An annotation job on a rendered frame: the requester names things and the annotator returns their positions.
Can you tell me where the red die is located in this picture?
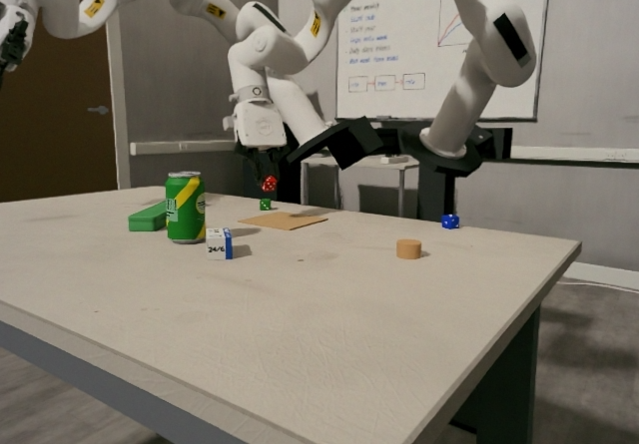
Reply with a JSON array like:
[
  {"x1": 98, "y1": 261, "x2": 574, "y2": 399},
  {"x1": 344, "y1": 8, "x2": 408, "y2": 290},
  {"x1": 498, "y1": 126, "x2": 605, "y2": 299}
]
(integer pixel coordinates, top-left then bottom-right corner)
[{"x1": 261, "y1": 176, "x2": 277, "y2": 192}]

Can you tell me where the tan short cylinder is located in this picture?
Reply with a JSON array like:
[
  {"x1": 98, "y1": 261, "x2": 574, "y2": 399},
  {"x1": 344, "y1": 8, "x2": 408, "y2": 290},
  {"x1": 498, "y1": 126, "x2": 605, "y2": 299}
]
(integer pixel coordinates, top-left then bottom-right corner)
[{"x1": 396, "y1": 238, "x2": 421, "y2": 259}]

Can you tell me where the tan flat mat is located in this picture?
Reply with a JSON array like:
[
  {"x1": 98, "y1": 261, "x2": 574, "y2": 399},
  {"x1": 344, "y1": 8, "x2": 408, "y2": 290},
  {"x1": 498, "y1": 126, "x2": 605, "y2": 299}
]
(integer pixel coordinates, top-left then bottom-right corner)
[{"x1": 238, "y1": 212, "x2": 328, "y2": 230}]

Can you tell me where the green soda can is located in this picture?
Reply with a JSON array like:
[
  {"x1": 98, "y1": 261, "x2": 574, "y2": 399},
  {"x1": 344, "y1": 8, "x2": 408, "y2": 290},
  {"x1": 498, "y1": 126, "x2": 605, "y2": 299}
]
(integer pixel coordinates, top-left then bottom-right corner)
[{"x1": 165, "y1": 172, "x2": 206, "y2": 244}]

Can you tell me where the blue die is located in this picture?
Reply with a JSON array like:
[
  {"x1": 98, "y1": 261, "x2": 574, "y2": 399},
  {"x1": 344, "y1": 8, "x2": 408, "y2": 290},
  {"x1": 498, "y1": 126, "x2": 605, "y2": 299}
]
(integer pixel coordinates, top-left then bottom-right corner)
[{"x1": 442, "y1": 215, "x2": 459, "y2": 229}]

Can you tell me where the green rectangular box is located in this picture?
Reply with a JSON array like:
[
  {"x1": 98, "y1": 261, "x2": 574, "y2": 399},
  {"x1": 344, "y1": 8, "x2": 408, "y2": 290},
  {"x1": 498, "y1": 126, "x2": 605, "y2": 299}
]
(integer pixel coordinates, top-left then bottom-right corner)
[{"x1": 128, "y1": 201, "x2": 167, "y2": 231}]

